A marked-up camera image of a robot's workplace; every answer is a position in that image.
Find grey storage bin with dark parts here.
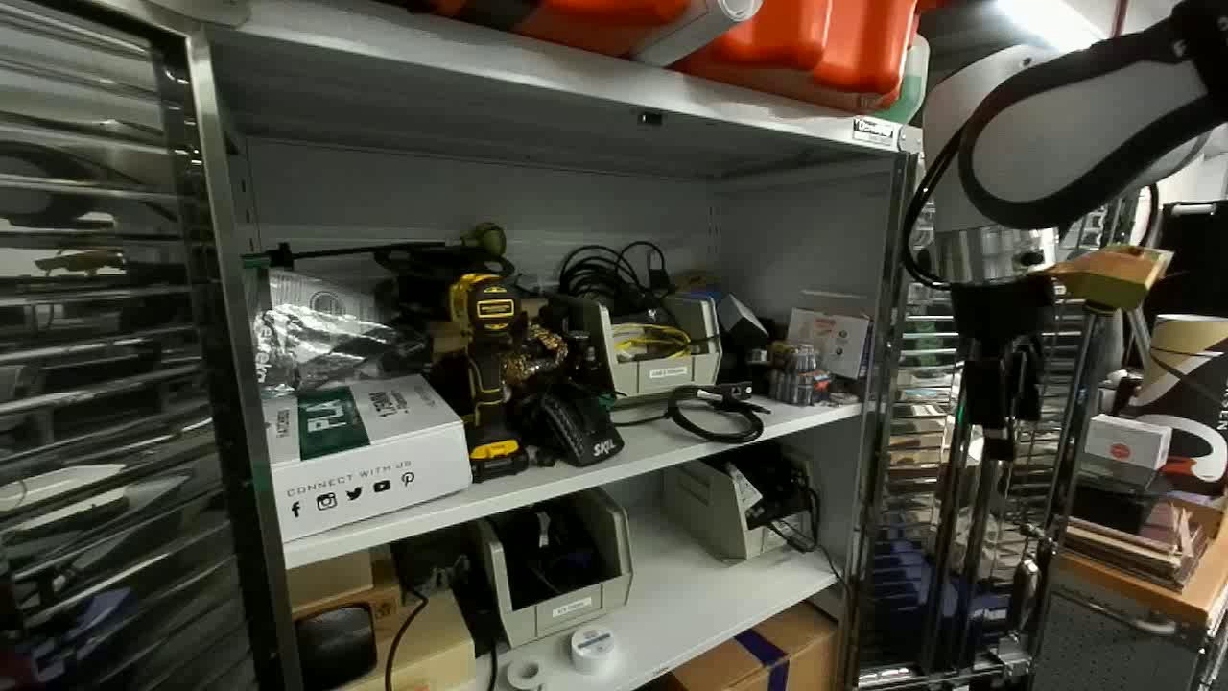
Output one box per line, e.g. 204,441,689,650
473,488,638,654

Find grey storage bin with cables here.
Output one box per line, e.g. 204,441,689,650
585,295,729,405

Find large orange plastic case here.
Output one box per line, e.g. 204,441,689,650
674,0,928,116

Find beige tape roll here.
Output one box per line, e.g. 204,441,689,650
1130,310,1228,411

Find small battery pack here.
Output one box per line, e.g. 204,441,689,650
765,337,831,411

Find white storage bin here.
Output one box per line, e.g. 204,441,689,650
656,451,773,563

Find yellow black cordless drill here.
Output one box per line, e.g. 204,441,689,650
438,269,571,484

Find black cable bundle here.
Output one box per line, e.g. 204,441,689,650
557,238,680,320

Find cardboard box with blue tape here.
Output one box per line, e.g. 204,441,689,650
665,599,850,691

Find chrome wire cart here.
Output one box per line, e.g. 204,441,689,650
850,187,1162,691

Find white card package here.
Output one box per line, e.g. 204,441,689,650
784,304,875,386

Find green black clamp tool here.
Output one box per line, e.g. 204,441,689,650
240,219,516,285

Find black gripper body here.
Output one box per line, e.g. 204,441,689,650
949,273,1059,392

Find yellow wrist camera mount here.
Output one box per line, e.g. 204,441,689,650
1042,242,1179,315

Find orange case with grey edge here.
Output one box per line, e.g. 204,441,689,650
427,0,768,68

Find grey metal shelf unit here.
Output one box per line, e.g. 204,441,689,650
87,0,928,691

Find wooden table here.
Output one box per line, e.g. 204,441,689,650
1055,492,1228,647

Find chrome wire rack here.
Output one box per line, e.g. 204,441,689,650
0,0,261,691

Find white box with green label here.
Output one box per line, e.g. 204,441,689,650
258,374,475,547

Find plain cardboard box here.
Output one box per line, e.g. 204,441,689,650
282,551,479,691

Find white red tape dispenser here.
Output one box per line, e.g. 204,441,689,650
1083,406,1228,488

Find black round object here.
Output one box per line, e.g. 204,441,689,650
293,599,382,691

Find silver plastic bag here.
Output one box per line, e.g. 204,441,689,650
249,267,401,397

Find black battery charger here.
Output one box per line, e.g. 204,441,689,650
527,386,628,473

